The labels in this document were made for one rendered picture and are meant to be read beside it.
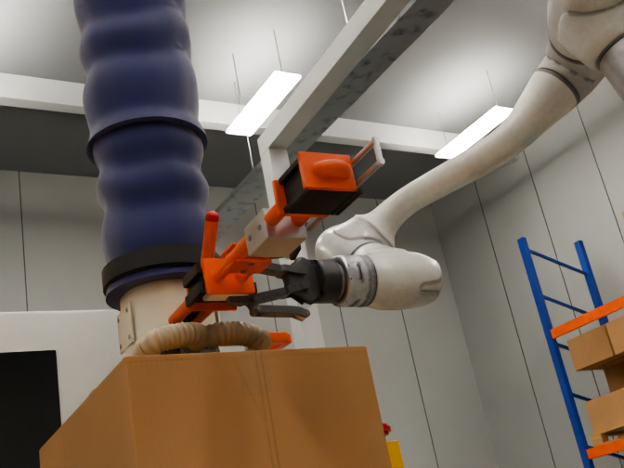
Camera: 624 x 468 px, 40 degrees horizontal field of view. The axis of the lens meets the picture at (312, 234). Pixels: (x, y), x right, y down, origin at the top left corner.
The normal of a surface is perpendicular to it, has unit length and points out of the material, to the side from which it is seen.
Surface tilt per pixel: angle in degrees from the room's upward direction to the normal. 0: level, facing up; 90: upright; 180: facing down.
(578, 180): 90
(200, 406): 90
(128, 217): 73
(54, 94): 90
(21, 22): 180
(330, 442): 90
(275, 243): 180
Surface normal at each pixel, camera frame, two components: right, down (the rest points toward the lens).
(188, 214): 0.64, -0.55
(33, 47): 0.18, 0.91
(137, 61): 0.07, -0.62
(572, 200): -0.86, -0.04
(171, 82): 0.64, -0.27
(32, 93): 0.49, -0.41
